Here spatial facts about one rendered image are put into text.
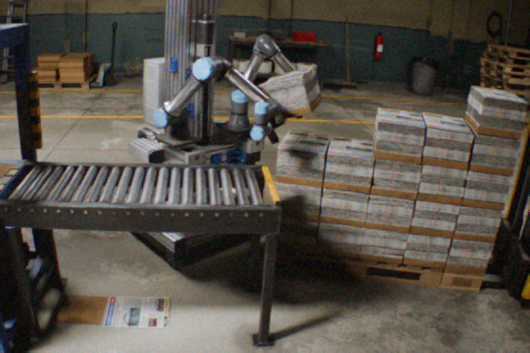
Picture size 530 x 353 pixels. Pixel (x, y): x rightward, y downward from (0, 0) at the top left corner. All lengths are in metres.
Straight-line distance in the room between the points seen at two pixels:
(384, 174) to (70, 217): 1.76
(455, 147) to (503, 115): 0.35
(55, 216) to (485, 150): 2.33
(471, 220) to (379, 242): 0.61
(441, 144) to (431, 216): 0.46
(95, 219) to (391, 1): 8.61
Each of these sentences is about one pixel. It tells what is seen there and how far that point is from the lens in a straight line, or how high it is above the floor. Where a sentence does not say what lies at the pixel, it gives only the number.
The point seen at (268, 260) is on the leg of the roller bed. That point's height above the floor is 0.53.
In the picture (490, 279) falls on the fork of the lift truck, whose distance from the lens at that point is 3.32.
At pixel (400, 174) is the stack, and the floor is 0.75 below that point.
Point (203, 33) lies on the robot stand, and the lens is 2.98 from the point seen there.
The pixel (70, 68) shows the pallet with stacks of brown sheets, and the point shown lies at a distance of 8.53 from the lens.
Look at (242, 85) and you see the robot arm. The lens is 2.58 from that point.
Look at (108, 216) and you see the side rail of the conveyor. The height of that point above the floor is 0.76.
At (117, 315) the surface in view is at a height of 0.01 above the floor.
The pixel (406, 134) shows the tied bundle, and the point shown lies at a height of 1.00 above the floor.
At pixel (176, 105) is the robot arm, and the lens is 2.68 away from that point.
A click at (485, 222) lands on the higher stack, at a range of 3.03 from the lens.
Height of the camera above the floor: 1.71
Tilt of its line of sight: 19 degrees down
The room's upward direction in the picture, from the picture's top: 4 degrees clockwise
